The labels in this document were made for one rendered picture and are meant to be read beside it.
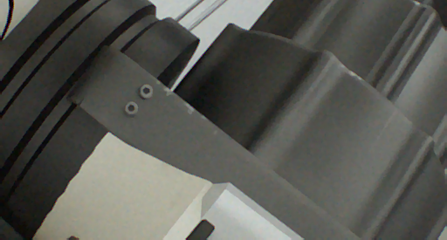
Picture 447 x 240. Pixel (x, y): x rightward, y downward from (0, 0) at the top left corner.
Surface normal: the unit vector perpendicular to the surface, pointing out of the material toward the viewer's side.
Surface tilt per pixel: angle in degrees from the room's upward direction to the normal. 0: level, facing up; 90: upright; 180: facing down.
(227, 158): 37
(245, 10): 44
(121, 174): 61
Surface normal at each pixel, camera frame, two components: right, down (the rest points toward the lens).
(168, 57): 0.48, -0.62
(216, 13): -0.01, -0.25
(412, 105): 0.44, -0.02
